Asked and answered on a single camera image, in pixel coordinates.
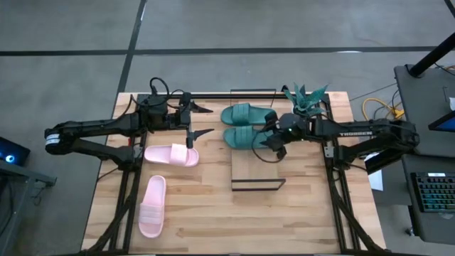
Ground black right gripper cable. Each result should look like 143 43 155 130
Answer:
251 122 284 164

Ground black aluminium table frame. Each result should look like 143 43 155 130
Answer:
80 85 383 255

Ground green succulent in white pot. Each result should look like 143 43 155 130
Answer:
283 82 329 117

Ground yellow cable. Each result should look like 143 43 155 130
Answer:
361 97 405 122

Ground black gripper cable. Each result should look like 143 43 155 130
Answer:
149 76 186 107
251 122 284 164

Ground grey metal cart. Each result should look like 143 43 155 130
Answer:
0 159 58 256

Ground backlit computer keyboard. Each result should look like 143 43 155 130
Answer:
409 171 455 214

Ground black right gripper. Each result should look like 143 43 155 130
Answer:
264 112 307 160

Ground black pole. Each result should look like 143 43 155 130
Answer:
407 31 455 78

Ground pink rubber slide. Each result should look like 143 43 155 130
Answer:
137 174 167 239
143 143 200 169

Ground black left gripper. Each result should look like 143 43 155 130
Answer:
166 91 215 149

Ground white paper sheet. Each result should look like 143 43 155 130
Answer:
365 152 385 192

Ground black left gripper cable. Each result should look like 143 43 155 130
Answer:
149 76 186 107

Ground wooden shelf with black frame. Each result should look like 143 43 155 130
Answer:
230 88 287 192

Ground grey side desk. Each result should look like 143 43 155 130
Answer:
393 63 455 246

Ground blue lit screen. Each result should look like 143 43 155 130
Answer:
427 110 455 134

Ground black computer with blue light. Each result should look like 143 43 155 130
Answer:
0 137 31 168

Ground green rubber slide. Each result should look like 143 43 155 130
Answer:
220 102 278 127
223 124 275 151

